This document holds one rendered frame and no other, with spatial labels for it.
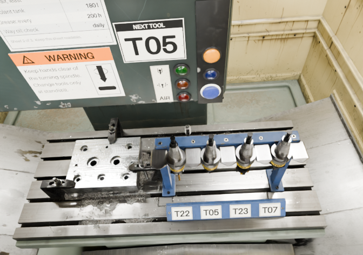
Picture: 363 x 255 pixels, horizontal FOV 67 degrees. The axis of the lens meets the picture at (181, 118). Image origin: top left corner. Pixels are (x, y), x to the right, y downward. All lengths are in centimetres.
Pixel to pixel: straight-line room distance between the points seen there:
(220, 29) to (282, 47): 144
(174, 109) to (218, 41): 114
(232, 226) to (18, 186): 111
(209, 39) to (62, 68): 24
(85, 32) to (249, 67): 154
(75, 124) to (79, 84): 144
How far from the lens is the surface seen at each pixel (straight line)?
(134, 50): 43
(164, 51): 43
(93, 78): 48
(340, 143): 151
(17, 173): 172
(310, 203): 122
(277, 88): 200
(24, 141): 182
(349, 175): 143
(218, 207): 109
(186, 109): 153
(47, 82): 52
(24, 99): 57
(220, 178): 119
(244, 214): 112
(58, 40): 45
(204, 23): 40
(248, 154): 85
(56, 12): 42
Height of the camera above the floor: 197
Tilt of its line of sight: 51 degrees down
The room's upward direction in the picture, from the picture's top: 6 degrees counter-clockwise
